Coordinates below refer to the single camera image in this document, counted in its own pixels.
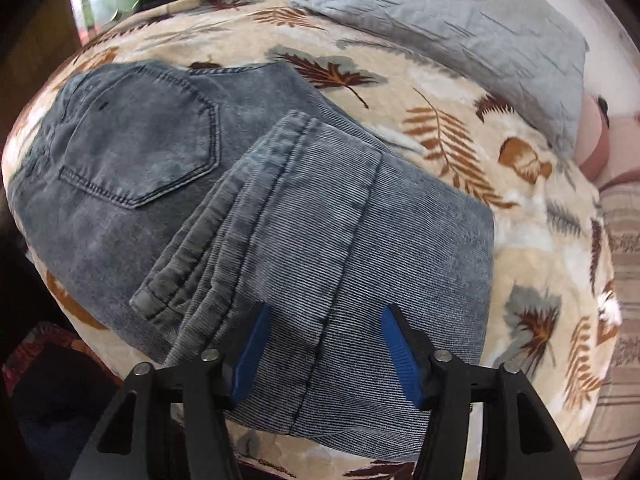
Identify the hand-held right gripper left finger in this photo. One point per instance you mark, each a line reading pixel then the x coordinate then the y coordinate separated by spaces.
pixel 250 350

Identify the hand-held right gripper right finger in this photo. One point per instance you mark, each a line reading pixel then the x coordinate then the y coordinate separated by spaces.
pixel 400 355

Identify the grey-blue denim pants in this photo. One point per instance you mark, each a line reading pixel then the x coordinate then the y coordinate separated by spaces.
pixel 250 220

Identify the leaf print blanket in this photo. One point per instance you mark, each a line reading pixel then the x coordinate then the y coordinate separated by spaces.
pixel 480 200

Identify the red patterned cloth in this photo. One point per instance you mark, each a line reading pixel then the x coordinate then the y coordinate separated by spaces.
pixel 45 355

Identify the crumpled white tissue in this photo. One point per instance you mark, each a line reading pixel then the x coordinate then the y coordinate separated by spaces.
pixel 610 307

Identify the striped floral cushion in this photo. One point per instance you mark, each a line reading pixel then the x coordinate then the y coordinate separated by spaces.
pixel 622 270

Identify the small black object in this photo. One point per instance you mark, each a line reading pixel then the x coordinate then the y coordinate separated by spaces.
pixel 602 106

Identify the grey quilted pillow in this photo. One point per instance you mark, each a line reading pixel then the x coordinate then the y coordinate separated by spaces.
pixel 465 30

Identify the wooden door with glass panel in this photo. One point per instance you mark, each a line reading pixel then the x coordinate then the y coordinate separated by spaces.
pixel 65 5

